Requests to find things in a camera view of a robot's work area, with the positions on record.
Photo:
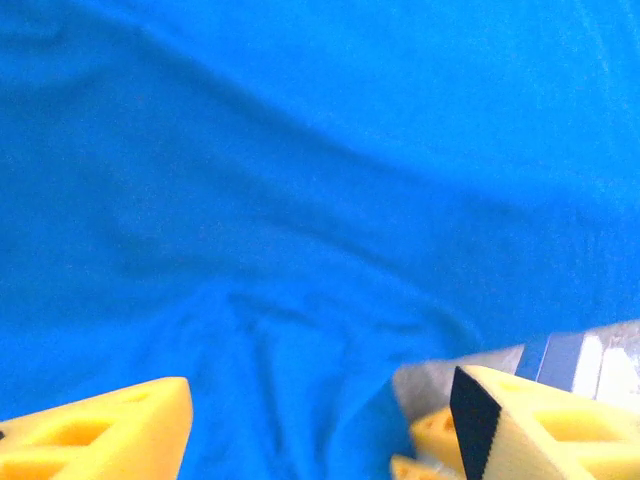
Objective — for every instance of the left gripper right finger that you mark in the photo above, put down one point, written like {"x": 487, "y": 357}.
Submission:
{"x": 520, "y": 450}

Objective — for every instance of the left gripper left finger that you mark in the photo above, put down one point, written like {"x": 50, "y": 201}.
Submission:
{"x": 165, "y": 425}

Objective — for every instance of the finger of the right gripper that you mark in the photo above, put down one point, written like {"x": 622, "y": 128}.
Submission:
{"x": 432, "y": 437}
{"x": 412, "y": 471}

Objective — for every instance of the blue t-shirt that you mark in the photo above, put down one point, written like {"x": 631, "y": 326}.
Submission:
{"x": 300, "y": 200}

